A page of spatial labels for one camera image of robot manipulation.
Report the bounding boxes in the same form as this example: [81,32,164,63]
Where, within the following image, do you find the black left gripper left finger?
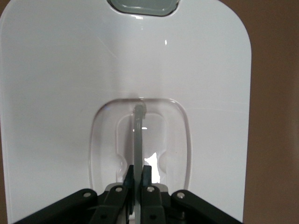
[14,164,135,224]

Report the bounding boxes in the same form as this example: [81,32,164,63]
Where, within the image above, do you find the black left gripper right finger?
[140,164,245,224]

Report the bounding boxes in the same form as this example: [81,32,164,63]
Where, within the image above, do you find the white box lid grey latches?
[0,0,254,224]

